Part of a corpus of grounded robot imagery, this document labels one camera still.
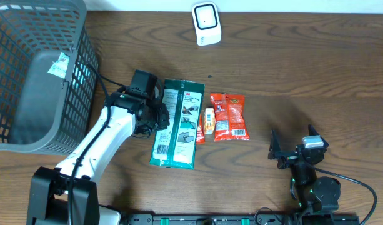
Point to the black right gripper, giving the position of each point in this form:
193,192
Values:
288,158

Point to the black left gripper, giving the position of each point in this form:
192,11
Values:
164,121

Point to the green 3M gloves package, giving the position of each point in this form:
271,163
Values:
175,146

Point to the thin orange sachet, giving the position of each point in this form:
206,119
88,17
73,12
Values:
200,132

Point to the small orange tissue box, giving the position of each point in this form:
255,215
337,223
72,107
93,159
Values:
209,121

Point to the large orange snack bag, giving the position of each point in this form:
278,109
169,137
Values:
230,123

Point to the light green wipes pack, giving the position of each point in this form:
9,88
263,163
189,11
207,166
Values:
59,67

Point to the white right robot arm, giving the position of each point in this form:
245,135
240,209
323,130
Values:
317,196

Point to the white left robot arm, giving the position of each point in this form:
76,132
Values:
67,194

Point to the white barcode scanner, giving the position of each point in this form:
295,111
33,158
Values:
206,23

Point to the grey plastic mesh basket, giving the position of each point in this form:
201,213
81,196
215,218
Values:
40,112

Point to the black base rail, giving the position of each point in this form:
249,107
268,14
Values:
260,219

